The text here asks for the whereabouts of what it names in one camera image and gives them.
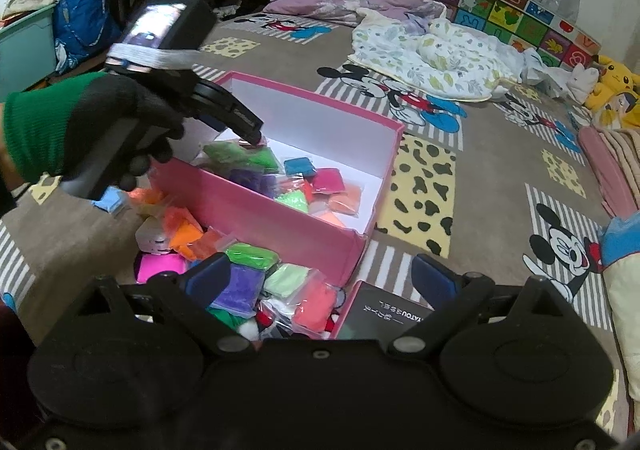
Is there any black pink box lid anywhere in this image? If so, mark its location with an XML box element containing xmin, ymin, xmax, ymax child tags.
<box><xmin>330</xmin><ymin>281</ymin><xmax>433</xmax><ymax>347</ymax></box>

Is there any black green gloved left hand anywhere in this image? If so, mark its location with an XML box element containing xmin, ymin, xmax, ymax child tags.
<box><xmin>1</xmin><ymin>72</ymin><xmax>184</xmax><ymax>191</ymax></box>

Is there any dark green clay bag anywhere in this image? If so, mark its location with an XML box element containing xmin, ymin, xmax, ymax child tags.
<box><xmin>206</xmin><ymin>307</ymin><xmax>245</xmax><ymax>332</ymax></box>

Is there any purple clay bag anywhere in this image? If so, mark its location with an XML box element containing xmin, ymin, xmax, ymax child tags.
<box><xmin>209</xmin><ymin>263</ymin><xmax>265</xmax><ymax>319</ymax></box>

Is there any magenta clay bag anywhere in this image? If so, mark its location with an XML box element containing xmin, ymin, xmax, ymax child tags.
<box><xmin>136</xmin><ymin>253</ymin><xmax>189</xmax><ymax>284</ymax></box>

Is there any bright green clay bag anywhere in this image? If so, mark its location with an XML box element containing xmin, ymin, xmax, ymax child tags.
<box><xmin>226</xmin><ymin>243</ymin><xmax>280</xmax><ymax>271</ymax></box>

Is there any white power adapter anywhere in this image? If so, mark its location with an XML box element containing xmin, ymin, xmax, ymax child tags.
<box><xmin>134</xmin><ymin>217</ymin><xmax>171</xmax><ymax>255</ymax></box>

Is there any blue patterned bag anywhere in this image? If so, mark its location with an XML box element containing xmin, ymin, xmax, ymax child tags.
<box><xmin>52</xmin><ymin>0</ymin><xmax>122</xmax><ymax>75</ymax></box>

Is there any mint green clay bag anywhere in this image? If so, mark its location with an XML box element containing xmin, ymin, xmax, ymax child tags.
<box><xmin>264</xmin><ymin>263</ymin><xmax>311</xmax><ymax>300</ymax></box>

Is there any peach orange clay bag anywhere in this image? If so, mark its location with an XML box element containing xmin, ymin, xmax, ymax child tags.
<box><xmin>126</xmin><ymin>188</ymin><xmax>167</xmax><ymax>218</ymax></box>

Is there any coral pink clay bag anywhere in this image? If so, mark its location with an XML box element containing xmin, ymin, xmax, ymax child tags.
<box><xmin>292</xmin><ymin>281</ymin><xmax>337</xmax><ymax>333</ymax></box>

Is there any light blue clay bag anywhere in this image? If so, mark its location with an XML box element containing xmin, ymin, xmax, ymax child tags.
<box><xmin>92</xmin><ymin>187</ymin><xmax>128</xmax><ymax>216</ymax></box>

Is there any Mickey Mouse brown blanket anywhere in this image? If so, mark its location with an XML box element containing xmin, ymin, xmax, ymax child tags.
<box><xmin>0</xmin><ymin>11</ymin><xmax>640</xmax><ymax>440</ymax></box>

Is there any teal storage bin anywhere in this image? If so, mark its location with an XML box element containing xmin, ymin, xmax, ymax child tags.
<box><xmin>0</xmin><ymin>6</ymin><xmax>56</xmax><ymax>100</ymax></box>

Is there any blue cream pillow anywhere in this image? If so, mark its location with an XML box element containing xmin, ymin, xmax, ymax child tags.
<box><xmin>601</xmin><ymin>213</ymin><xmax>640</xmax><ymax>402</ymax></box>

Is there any pink cardboard box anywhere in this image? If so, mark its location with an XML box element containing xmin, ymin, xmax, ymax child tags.
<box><xmin>151</xmin><ymin>72</ymin><xmax>404</xmax><ymax>286</ymax></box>

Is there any pink beige folded blanket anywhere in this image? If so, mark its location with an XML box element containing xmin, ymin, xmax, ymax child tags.
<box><xmin>578</xmin><ymin>127</ymin><xmax>639</xmax><ymax>219</ymax></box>

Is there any white leaf print blanket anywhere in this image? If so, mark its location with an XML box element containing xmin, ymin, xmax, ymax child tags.
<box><xmin>348</xmin><ymin>9</ymin><xmax>524</xmax><ymax>102</ymax></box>

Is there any yellow Pikachu plush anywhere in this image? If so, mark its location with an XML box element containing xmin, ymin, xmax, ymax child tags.
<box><xmin>585</xmin><ymin>54</ymin><xmax>640</xmax><ymax>130</ymax></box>

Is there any colourful alphabet foam mat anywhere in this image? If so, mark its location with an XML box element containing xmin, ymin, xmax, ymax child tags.
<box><xmin>437</xmin><ymin>0</ymin><xmax>601</xmax><ymax>69</ymax></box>

